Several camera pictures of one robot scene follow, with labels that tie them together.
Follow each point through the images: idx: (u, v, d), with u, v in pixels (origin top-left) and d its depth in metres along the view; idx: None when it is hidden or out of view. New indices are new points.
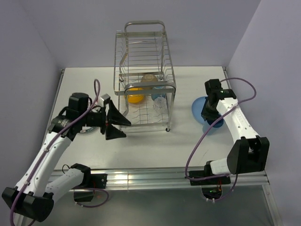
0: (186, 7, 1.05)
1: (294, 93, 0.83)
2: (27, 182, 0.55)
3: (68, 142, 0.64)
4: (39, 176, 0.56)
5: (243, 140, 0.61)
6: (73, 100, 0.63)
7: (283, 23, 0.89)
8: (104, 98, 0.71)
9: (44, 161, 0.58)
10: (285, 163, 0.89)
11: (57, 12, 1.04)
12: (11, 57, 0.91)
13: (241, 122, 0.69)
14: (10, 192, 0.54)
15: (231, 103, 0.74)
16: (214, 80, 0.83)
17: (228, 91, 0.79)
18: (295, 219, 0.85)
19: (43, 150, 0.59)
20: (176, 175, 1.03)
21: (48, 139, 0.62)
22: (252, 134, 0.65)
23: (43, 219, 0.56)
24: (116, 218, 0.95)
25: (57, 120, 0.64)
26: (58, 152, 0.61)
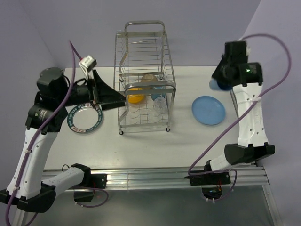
0: (185, 7, 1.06)
1: (294, 91, 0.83)
2: (16, 188, 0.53)
3: (52, 136, 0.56)
4: (28, 180, 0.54)
5: (248, 150, 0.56)
6: (43, 85, 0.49)
7: (282, 22, 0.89)
8: (87, 62, 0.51)
9: (29, 163, 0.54)
10: (285, 161, 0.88)
11: (57, 12, 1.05)
12: (11, 56, 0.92)
13: (255, 124, 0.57)
14: (1, 196, 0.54)
15: (253, 94, 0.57)
16: (239, 44, 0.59)
17: (256, 68, 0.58)
18: (296, 219, 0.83)
19: (26, 152, 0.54)
20: (176, 175, 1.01)
21: (28, 137, 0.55)
22: (262, 141, 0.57)
23: (46, 210, 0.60)
24: (115, 218, 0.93)
25: (33, 111, 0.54)
26: (42, 149, 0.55)
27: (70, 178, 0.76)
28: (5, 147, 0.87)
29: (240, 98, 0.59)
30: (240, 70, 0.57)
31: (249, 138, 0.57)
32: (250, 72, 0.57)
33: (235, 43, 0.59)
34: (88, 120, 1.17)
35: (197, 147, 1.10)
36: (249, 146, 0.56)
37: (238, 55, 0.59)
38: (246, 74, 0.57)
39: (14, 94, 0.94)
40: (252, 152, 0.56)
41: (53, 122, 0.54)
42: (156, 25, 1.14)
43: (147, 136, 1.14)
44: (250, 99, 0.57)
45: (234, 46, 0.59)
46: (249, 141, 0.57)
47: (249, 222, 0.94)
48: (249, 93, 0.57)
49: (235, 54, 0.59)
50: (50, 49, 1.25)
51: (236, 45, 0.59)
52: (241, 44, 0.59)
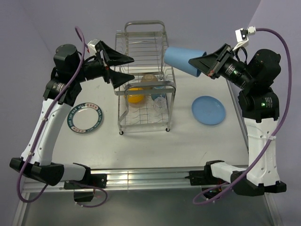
0: (186, 8, 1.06)
1: (293, 91, 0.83)
2: (31, 153, 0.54)
3: (67, 109, 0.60)
4: (43, 147, 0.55)
5: (259, 189, 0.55)
6: (59, 60, 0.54)
7: (283, 22, 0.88)
8: (94, 43, 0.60)
9: (45, 131, 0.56)
10: (285, 161, 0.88)
11: (57, 12, 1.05)
12: (11, 56, 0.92)
13: (267, 163, 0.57)
14: (15, 162, 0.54)
15: (266, 131, 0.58)
16: (273, 70, 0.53)
17: (272, 102, 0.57)
18: (295, 219, 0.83)
19: (43, 119, 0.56)
20: (176, 175, 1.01)
21: (45, 107, 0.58)
22: (272, 180, 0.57)
23: (56, 183, 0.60)
24: (115, 218, 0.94)
25: (51, 85, 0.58)
26: (57, 120, 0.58)
27: (70, 177, 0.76)
28: (5, 147, 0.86)
29: (253, 132, 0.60)
30: (255, 105, 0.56)
31: (260, 178, 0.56)
32: (265, 107, 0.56)
33: (270, 71, 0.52)
34: (88, 120, 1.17)
35: (197, 147, 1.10)
36: (260, 186, 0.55)
37: (262, 84, 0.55)
38: (261, 109, 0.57)
39: (14, 95, 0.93)
40: (262, 191, 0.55)
41: (69, 95, 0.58)
42: (156, 26, 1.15)
43: (147, 136, 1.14)
44: (265, 137, 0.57)
45: (267, 75, 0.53)
46: (260, 180, 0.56)
47: (249, 222, 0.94)
48: (263, 131, 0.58)
49: (260, 82, 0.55)
50: (50, 49, 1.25)
51: (271, 75, 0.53)
52: (273, 74, 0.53)
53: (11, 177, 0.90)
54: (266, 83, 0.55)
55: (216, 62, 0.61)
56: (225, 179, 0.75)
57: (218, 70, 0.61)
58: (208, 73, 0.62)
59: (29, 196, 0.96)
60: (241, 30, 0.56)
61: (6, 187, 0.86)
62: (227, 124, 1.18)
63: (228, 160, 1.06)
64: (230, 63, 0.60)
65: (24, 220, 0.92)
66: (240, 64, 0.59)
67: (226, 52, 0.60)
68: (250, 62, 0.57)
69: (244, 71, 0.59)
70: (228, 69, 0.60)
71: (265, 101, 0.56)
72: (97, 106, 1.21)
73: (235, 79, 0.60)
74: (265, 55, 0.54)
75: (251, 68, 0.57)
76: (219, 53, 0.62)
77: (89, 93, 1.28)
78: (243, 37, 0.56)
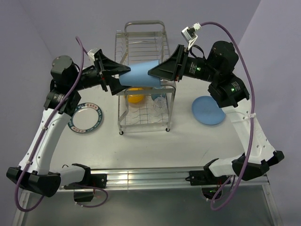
0: (185, 8, 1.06)
1: (293, 91, 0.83)
2: (29, 162, 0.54)
3: (67, 118, 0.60)
4: (42, 156, 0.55)
5: (265, 166, 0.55)
6: (56, 73, 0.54)
7: (283, 22, 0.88)
8: (94, 52, 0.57)
9: (44, 140, 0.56)
10: (286, 162, 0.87)
11: (58, 12, 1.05)
12: (11, 57, 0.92)
13: (258, 139, 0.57)
14: (13, 172, 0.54)
15: (246, 110, 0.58)
16: (232, 59, 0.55)
17: (240, 85, 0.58)
18: (296, 219, 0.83)
19: (43, 128, 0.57)
20: (177, 175, 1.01)
21: (45, 117, 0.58)
22: (271, 153, 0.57)
23: (52, 194, 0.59)
24: (116, 218, 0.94)
25: (51, 95, 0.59)
26: (57, 129, 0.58)
27: (71, 178, 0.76)
28: (5, 148, 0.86)
29: (234, 117, 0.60)
30: (227, 92, 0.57)
31: (260, 155, 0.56)
32: (235, 91, 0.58)
33: (230, 60, 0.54)
34: (88, 120, 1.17)
35: (197, 147, 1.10)
36: (263, 163, 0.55)
37: (226, 73, 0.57)
38: (233, 94, 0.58)
39: (14, 96, 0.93)
40: (267, 167, 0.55)
41: (69, 105, 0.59)
42: (156, 26, 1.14)
43: (147, 136, 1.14)
44: (247, 117, 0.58)
45: (228, 64, 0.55)
46: (260, 158, 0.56)
47: (249, 222, 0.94)
48: (243, 111, 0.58)
49: (224, 72, 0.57)
50: (51, 50, 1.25)
51: (232, 63, 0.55)
52: (233, 62, 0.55)
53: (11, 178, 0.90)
54: (229, 71, 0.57)
55: (178, 66, 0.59)
56: (226, 173, 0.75)
57: (183, 72, 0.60)
58: (174, 78, 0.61)
59: (29, 196, 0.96)
60: (187, 29, 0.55)
61: (6, 188, 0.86)
62: (227, 124, 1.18)
63: None
64: (191, 61, 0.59)
65: (24, 220, 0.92)
66: (199, 60, 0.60)
67: (184, 52, 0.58)
68: (209, 57, 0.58)
69: (205, 66, 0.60)
70: (191, 68, 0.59)
71: (233, 86, 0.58)
72: (97, 106, 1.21)
73: (200, 75, 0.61)
74: (221, 46, 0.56)
75: (212, 61, 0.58)
76: (175, 55, 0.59)
77: (89, 94, 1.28)
78: (192, 35, 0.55)
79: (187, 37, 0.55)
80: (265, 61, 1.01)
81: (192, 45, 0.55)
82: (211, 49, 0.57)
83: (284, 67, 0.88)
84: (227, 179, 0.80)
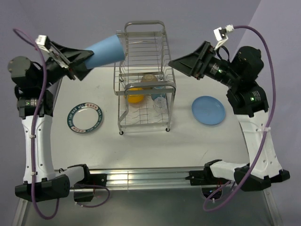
0: (186, 8, 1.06)
1: (294, 91, 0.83)
2: (34, 173, 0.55)
3: (49, 119, 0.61)
4: (43, 162, 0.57)
5: (266, 181, 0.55)
6: (20, 77, 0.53)
7: (283, 22, 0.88)
8: (43, 40, 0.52)
9: (38, 146, 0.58)
10: (286, 162, 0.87)
11: (57, 12, 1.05)
12: (11, 57, 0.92)
13: (267, 154, 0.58)
14: (21, 188, 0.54)
15: (261, 123, 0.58)
16: (257, 66, 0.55)
17: (260, 95, 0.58)
18: (296, 219, 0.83)
19: (31, 137, 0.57)
20: (177, 175, 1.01)
21: (27, 126, 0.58)
22: (276, 171, 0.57)
23: (68, 193, 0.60)
24: (116, 218, 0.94)
25: (22, 103, 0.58)
26: (44, 133, 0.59)
27: (74, 178, 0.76)
28: (5, 148, 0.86)
29: (247, 127, 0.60)
30: (246, 100, 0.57)
31: (264, 170, 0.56)
32: (255, 101, 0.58)
33: (253, 68, 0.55)
34: (88, 121, 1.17)
35: (197, 147, 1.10)
36: (265, 178, 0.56)
37: (248, 79, 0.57)
38: (251, 104, 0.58)
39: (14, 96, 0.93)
40: (269, 183, 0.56)
41: (47, 105, 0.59)
42: (156, 26, 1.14)
43: (147, 136, 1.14)
44: (260, 130, 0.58)
45: (251, 71, 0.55)
46: (264, 173, 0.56)
47: (249, 222, 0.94)
48: (257, 124, 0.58)
49: (246, 78, 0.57)
50: None
51: (255, 70, 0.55)
52: (257, 70, 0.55)
53: (11, 177, 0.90)
54: (251, 78, 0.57)
55: (200, 62, 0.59)
56: (226, 177, 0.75)
57: (203, 71, 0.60)
58: (193, 75, 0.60)
59: None
60: (219, 30, 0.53)
61: (5, 188, 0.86)
62: (227, 124, 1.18)
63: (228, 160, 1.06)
64: (214, 62, 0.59)
65: (24, 220, 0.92)
66: (223, 63, 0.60)
67: (208, 51, 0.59)
68: (233, 60, 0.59)
69: (228, 69, 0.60)
70: (213, 68, 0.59)
71: (253, 96, 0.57)
72: (97, 106, 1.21)
73: (220, 76, 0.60)
74: (247, 52, 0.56)
75: (235, 66, 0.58)
76: (199, 51, 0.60)
77: (89, 94, 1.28)
78: (223, 36, 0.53)
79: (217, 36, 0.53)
80: (265, 61, 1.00)
81: (220, 46, 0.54)
82: (236, 53, 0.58)
83: (284, 67, 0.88)
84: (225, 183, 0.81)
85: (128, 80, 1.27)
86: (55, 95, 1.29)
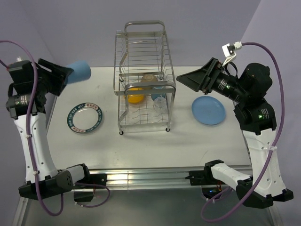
0: (186, 7, 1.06)
1: (295, 91, 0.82)
2: (36, 172, 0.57)
3: (43, 118, 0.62)
4: (44, 161, 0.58)
5: (268, 200, 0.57)
6: (18, 70, 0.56)
7: (284, 22, 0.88)
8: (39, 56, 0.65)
9: (36, 146, 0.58)
10: (286, 162, 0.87)
11: (58, 13, 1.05)
12: (11, 57, 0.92)
13: (271, 173, 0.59)
14: (25, 189, 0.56)
15: (267, 141, 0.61)
16: (265, 84, 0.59)
17: (269, 113, 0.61)
18: (296, 220, 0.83)
19: (27, 137, 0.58)
20: (177, 175, 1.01)
21: (20, 126, 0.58)
22: (279, 189, 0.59)
23: (71, 188, 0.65)
24: (116, 218, 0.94)
25: (12, 102, 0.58)
26: (41, 131, 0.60)
27: (74, 175, 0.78)
28: (5, 148, 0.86)
29: (253, 144, 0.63)
30: (253, 117, 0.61)
31: (267, 189, 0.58)
32: (263, 118, 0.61)
33: (261, 84, 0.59)
34: (88, 121, 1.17)
35: (197, 147, 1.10)
36: (268, 197, 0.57)
37: (255, 96, 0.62)
38: (259, 121, 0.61)
39: None
40: (271, 202, 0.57)
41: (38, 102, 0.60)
42: (156, 26, 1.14)
43: (147, 136, 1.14)
44: (265, 148, 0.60)
45: (259, 88, 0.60)
46: (267, 191, 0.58)
47: (249, 222, 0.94)
48: (264, 142, 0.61)
49: (253, 94, 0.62)
50: (50, 50, 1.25)
51: (263, 87, 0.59)
52: (265, 87, 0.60)
53: (11, 177, 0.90)
54: (259, 95, 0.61)
55: (207, 77, 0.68)
56: (227, 183, 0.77)
57: (211, 86, 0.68)
58: (201, 89, 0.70)
59: None
60: (227, 46, 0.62)
61: (6, 187, 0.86)
62: (227, 125, 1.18)
63: (228, 160, 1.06)
64: (222, 78, 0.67)
65: (24, 220, 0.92)
66: (231, 79, 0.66)
67: (216, 67, 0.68)
68: (242, 77, 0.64)
69: (236, 86, 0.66)
70: (220, 84, 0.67)
71: (262, 113, 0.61)
72: (97, 106, 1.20)
73: (228, 92, 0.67)
74: (256, 70, 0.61)
75: (243, 83, 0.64)
76: (207, 68, 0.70)
77: (89, 94, 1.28)
78: (231, 52, 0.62)
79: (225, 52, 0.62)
80: (265, 61, 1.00)
81: (228, 62, 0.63)
82: (244, 70, 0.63)
83: (285, 66, 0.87)
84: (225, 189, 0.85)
85: (128, 80, 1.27)
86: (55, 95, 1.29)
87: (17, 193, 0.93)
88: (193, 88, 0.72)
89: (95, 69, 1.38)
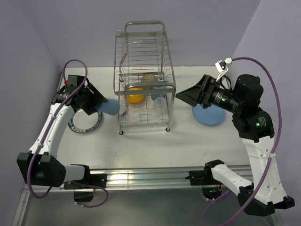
0: (186, 7, 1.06)
1: (295, 92, 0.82)
2: (40, 144, 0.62)
3: (71, 112, 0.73)
4: (51, 139, 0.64)
5: (269, 208, 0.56)
6: (73, 77, 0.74)
7: (284, 21, 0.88)
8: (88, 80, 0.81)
9: (54, 126, 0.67)
10: (287, 163, 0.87)
11: (58, 13, 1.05)
12: (11, 56, 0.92)
13: (272, 180, 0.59)
14: (23, 156, 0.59)
15: (266, 149, 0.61)
16: (257, 91, 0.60)
17: (265, 121, 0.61)
18: (296, 220, 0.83)
19: (51, 117, 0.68)
20: (176, 175, 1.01)
21: (53, 109, 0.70)
22: (280, 197, 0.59)
23: (59, 184, 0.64)
24: (115, 218, 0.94)
25: (58, 94, 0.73)
26: (64, 118, 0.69)
27: (72, 175, 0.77)
28: (5, 148, 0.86)
29: (253, 151, 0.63)
30: (251, 125, 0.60)
31: (268, 196, 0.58)
32: (261, 126, 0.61)
33: (254, 92, 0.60)
34: (88, 121, 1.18)
35: (197, 147, 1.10)
36: (269, 205, 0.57)
37: (250, 104, 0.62)
38: (257, 129, 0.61)
39: (15, 96, 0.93)
40: (273, 209, 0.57)
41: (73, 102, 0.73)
42: (156, 26, 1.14)
43: (147, 136, 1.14)
44: (265, 156, 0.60)
45: (252, 95, 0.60)
46: (268, 198, 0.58)
47: (249, 222, 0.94)
48: (263, 149, 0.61)
49: (248, 102, 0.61)
50: (51, 50, 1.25)
51: (256, 94, 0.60)
52: (258, 94, 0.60)
53: (12, 177, 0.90)
54: (254, 103, 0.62)
55: (201, 92, 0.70)
56: (226, 185, 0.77)
57: (208, 100, 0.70)
58: (198, 103, 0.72)
59: (29, 196, 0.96)
60: (219, 62, 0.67)
61: (6, 187, 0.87)
62: (228, 125, 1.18)
63: (228, 160, 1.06)
64: (217, 92, 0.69)
65: (24, 220, 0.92)
66: (226, 92, 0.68)
67: (209, 83, 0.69)
68: (235, 88, 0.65)
69: (232, 97, 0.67)
70: (216, 97, 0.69)
71: (259, 121, 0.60)
72: None
73: (225, 105, 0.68)
74: (247, 79, 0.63)
75: (237, 92, 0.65)
76: (201, 83, 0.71)
77: None
78: (223, 68, 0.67)
79: (219, 68, 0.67)
80: (265, 61, 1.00)
81: (221, 77, 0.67)
82: (236, 80, 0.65)
83: (286, 66, 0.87)
84: (226, 191, 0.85)
85: (128, 80, 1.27)
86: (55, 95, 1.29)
87: (17, 193, 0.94)
88: (192, 104, 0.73)
89: (95, 69, 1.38)
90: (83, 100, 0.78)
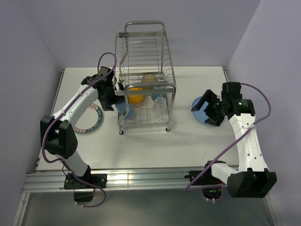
0: (186, 7, 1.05)
1: (295, 92, 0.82)
2: (63, 112, 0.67)
3: (95, 95, 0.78)
4: (74, 111, 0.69)
5: (248, 174, 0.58)
6: (104, 68, 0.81)
7: (285, 21, 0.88)
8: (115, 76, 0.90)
9: (78, 101, 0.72)
10: (287, 163, 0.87)
11: (58, 12, 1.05)
12: (10, 56, 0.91)
13: (252, 149, 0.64)
14: (47, 119, 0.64)
15: (246, 122, 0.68)
16: (234, 84, 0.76)
17: (247, 102, 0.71)
18: (296, 220, 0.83)
19: (78, 93, 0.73)
20: (176, 175, 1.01)
21: (81, 88, 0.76)
22: (261, 166, 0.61)
23: (68, 155, 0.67)
24: (115, 218, 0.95)
25: (88, 78, 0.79)
26: (88, 99, 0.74)
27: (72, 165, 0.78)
28: (5, 148, 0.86)
29: (236, 127, 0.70)
30: (233, 103, 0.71)
31: (247, 162, 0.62)
32: (242, 105, 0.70)
33: (232, 84, 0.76)
34: (88, 121, 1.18)
35: (197, 147, 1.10)
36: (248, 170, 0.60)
37: (232, 94, 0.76)
38: (239, 106, 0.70)
39: (14, 96, 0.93)
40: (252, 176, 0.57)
41: (100, 88, 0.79)
42: (156, 26, 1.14)
43: (147, 135, 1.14)
44: (245, 127, 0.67)
45: (231, 86, 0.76)
46: (248, 165, 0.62)
47: (249, 222, 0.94)
48: (243, 122, 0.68)
49: (230, 92, 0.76)
50: (51, 50, 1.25)
51: (233, 85, 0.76)
52: (235, 85, 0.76)
53: (11, 177, 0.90)
54: (235, 94, 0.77)
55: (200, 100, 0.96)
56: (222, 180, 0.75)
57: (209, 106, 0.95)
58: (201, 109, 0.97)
59: (29, 196, 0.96)
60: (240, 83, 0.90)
61: (6, 188, 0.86)
62: (227, 125, 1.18)
63: (228, 161, 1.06)
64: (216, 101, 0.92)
65: (24, 221, 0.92)
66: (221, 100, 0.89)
67: (211, 95, 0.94)
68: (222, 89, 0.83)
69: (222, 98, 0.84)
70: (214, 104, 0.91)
71: (241, 100, 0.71)
72: (98, 106, 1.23)
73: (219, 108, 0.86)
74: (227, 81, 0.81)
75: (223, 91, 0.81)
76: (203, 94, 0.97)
77: None
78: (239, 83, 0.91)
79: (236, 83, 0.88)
80: (265, 61, 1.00)
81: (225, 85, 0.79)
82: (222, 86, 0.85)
83: (288, 66, 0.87)
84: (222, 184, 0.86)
85: (128, 80, 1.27)
86: (56, 95, 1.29)
87: (17, 193, 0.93)
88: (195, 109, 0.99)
89: None
90: (107, 92, 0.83)
